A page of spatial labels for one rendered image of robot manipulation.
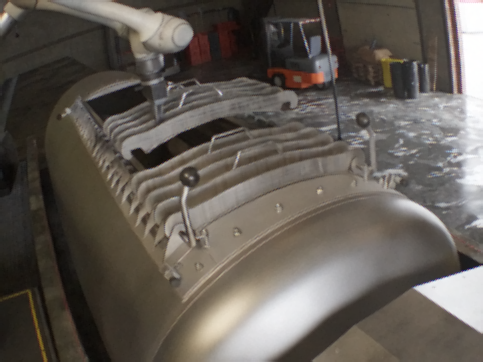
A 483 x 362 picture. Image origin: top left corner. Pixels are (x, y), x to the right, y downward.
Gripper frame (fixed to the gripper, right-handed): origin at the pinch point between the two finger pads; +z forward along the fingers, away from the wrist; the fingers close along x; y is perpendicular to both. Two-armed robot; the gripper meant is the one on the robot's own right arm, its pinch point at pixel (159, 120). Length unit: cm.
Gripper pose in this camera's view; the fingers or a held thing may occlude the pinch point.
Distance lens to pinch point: 156.4
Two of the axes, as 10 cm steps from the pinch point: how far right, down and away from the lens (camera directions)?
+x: 4.5, 3.0, -8.4
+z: 1.5, 9.0, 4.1
